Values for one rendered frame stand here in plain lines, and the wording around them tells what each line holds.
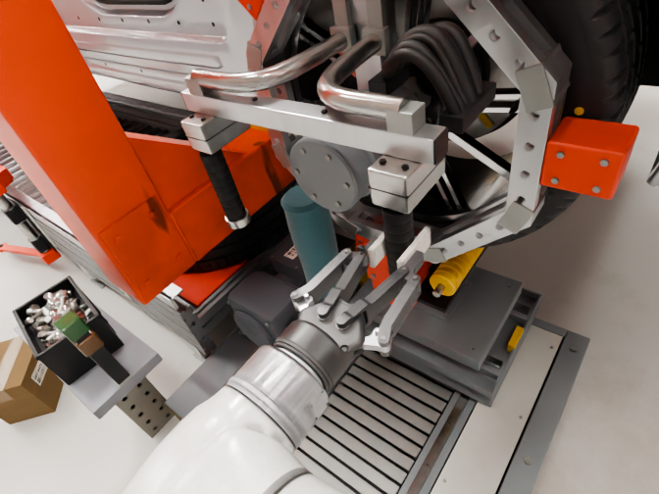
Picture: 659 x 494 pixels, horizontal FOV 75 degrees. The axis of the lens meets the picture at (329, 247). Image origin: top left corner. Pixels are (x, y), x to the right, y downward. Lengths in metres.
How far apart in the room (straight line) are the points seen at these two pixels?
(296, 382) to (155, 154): 0.70
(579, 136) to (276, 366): 0.47
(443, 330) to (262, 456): 0.89
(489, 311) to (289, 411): 0.92
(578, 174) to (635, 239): 1.26
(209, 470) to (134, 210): 0.69
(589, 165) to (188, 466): 0.55
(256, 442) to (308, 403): 0.06
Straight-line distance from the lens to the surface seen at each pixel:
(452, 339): 1.19
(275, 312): 1.08
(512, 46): 0.60
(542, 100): 0.61
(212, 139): 0.69
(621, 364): 1.51
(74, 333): 0.94
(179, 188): 1.04
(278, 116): 0.57
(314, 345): 0.42
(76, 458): 1.65
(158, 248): 1.03
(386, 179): 0.46
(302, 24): 0.88
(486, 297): 1.28
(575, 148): 0.63
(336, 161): 0.61
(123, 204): 0.96
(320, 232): 0.83
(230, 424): 0.39
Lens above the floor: 1.21
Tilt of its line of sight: 42 degrees down
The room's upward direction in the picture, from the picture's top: 14 degrees counter-clockwise
